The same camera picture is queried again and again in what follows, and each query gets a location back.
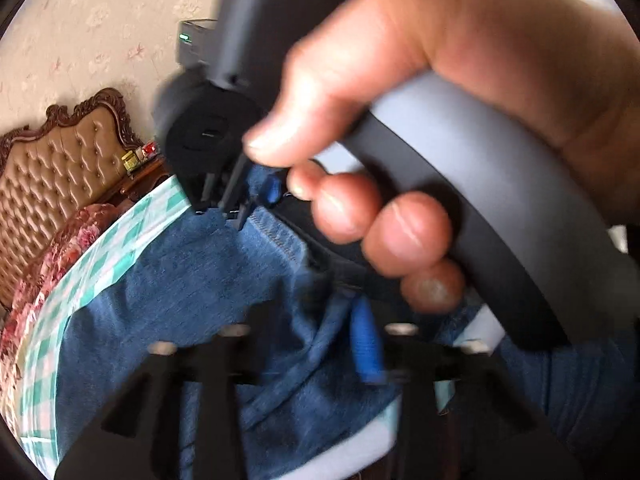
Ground red floral pillow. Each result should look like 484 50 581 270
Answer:
0 202 121 391

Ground tufted leather carved headboard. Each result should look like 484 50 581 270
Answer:
0 87 146 311

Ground person's leg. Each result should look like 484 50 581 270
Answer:
492 330 640 480

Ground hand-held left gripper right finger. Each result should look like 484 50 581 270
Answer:
350 300 586 480

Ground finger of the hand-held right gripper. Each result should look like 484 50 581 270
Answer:
192 167 236 216
232 152 281 231

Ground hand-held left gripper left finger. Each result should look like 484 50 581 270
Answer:
52 305 273 480

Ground dark wooden nightstand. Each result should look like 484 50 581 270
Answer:
112 157 171 206

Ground person's right hand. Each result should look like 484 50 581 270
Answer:
243 0 640 316

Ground blue denim pants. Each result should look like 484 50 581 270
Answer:
55 162 501 480

